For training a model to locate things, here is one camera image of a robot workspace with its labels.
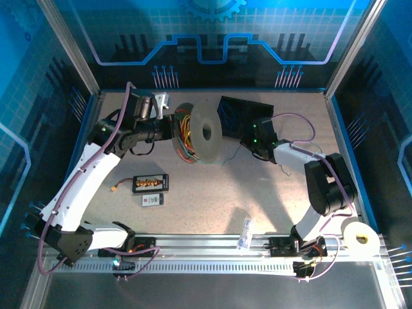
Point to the black board with yellow connectors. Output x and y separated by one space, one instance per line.
151 183

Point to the clear plastic packet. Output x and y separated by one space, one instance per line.
245 235

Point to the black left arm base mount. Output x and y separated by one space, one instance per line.
145 241

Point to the small white black card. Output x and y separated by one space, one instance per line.
153 200

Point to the white tape roll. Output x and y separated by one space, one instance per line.
351 239

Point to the black controller box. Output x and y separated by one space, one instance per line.
124 265
302 269

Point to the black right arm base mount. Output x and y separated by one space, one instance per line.
280 246

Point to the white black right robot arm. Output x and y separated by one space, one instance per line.
289 154

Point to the black plastic tray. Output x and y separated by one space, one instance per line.
257 111

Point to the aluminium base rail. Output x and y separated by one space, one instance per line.
199 241

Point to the aluminium frame post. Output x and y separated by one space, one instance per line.
71 48
354 48

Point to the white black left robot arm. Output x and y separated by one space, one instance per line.
83 180

